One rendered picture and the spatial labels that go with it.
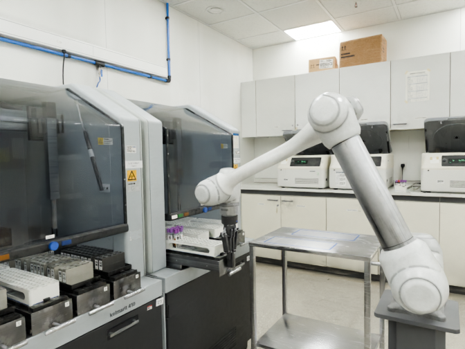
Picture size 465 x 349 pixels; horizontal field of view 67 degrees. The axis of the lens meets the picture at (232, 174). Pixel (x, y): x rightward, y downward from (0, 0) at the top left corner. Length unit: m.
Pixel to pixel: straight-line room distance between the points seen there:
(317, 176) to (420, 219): 1.04
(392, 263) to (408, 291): 0.09
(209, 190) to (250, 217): 2.85
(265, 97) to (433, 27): 1.89
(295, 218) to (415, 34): 2.32
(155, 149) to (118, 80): 1.47
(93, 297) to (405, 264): 1.04
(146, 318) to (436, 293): 1.08
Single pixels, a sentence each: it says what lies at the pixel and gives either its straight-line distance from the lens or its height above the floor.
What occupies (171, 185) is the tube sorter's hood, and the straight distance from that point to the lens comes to 1.73.
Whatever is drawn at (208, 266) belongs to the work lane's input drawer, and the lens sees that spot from 1.64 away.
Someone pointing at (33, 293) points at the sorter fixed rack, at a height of 0.85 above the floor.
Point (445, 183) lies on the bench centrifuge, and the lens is 3.64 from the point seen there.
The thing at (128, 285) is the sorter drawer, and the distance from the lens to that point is 1.50.
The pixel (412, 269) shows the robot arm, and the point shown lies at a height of 0.93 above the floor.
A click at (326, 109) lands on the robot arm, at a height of 1.41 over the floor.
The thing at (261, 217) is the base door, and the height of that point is 0.55.
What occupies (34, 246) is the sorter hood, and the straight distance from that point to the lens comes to 1.31.
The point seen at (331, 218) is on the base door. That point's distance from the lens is 3.82.
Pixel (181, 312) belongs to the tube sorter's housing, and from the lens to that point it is 1.79.
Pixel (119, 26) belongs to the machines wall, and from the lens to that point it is 3.19.
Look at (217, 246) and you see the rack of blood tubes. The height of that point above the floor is 0.86.
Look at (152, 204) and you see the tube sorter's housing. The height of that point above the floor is 1.05.
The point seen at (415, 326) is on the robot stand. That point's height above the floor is 0.67.
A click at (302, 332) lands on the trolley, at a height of 0.28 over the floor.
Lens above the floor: 1.27
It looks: 3 degrees down
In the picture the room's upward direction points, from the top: 1 degrees counter-clockwise
